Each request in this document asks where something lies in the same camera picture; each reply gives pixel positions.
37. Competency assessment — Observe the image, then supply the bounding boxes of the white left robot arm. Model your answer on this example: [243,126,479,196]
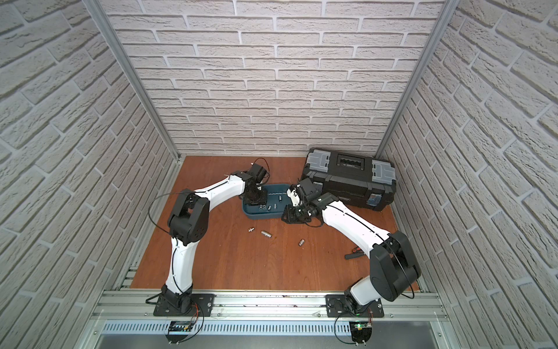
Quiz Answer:
[161,163,267,314]

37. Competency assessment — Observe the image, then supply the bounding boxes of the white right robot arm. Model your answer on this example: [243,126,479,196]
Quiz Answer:
[281,178,421,314]

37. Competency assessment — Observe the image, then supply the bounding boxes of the teal plastic storage box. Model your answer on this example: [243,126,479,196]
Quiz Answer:
[242,184,291,220]

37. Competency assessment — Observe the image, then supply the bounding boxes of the black grey toolbox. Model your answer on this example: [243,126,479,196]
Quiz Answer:
[302,148,397,212]

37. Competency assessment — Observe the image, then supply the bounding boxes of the red black screwdriver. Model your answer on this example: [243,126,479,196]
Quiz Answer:
[344,247,365,260]

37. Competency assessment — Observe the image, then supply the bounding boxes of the right controller board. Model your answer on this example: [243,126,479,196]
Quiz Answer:
[349,321,373,346]

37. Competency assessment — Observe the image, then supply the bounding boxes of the controller board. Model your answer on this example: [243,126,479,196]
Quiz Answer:
[166,321,198,344]
[349,321,373,346]

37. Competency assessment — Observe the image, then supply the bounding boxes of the left controller board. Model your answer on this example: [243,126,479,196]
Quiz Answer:
[166,321,198,344]

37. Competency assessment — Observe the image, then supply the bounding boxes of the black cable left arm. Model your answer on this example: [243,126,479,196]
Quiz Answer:
[147,191,184,236]

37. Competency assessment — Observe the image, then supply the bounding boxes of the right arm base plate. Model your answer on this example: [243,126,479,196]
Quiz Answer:
[325,294,384,319]

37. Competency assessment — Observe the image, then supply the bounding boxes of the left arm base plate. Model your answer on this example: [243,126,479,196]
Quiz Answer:
[153,293,216,317]

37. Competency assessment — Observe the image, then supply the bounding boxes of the aluminium floor rail left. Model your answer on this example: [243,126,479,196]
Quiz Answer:
[105,160,184,290]

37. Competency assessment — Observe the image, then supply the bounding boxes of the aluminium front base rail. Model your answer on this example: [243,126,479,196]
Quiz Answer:
[77,289,458,348]

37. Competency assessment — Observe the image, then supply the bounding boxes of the aluminium corner post right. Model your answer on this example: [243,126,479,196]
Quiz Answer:
[375,0,459,157]

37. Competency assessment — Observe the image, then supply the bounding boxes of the aluminium corner post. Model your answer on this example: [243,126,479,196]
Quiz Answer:
[375,0,459,157]
[84,0,181,161]

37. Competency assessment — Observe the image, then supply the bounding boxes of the aluminium corner post left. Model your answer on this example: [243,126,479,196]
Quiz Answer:
[84,0,181,161]

